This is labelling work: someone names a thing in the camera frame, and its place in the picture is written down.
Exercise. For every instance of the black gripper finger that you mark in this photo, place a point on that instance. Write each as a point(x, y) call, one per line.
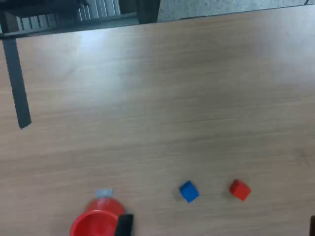
point(312, 226)
point(123, 225)

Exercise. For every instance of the red plastic cup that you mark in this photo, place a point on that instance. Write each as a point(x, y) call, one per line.
point(96, 221)

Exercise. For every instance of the blue tape piece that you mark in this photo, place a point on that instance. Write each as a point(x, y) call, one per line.
point(104, 193)

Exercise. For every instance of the blue cube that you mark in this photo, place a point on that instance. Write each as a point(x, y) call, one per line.
point(189, 191)

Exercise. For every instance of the red cube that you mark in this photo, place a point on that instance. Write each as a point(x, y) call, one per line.
point(240, 190)

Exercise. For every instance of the black tape strip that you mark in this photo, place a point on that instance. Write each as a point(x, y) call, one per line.
point(17, 83)

